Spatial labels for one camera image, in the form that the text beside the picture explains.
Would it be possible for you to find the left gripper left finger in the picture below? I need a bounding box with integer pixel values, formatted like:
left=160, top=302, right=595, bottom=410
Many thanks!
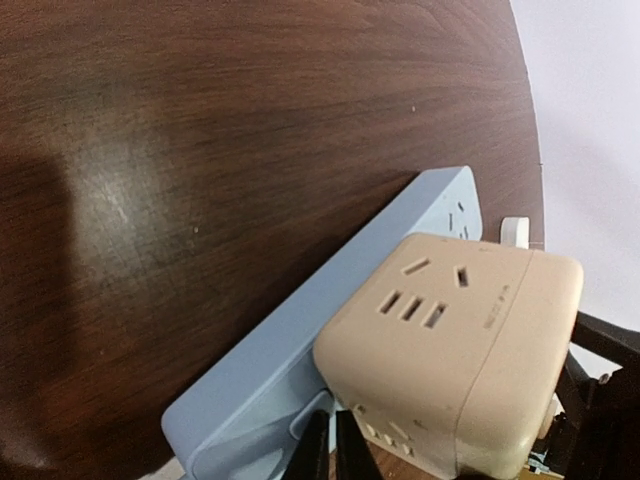
left=284, top=410, right=330, bottom=480

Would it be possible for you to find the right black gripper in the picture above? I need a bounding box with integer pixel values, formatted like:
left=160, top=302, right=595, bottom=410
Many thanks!
left=529, top=312, right=639, bottom=480

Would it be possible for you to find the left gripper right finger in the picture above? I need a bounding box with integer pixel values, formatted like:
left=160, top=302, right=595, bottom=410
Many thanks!
left=336, top=410, right=383, bottom=480

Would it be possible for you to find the blue-grey power strip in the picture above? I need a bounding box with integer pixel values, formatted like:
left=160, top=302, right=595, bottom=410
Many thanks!
left=161, top=166, right=483, bottom=479

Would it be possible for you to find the beige cube socket adapter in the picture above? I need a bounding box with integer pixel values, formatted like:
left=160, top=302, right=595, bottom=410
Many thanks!
left=313, top=233, right=584, bottom=479

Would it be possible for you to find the white plug adapter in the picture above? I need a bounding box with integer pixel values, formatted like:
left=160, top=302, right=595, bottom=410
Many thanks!
left=500, top=217, right=530, bottom=249

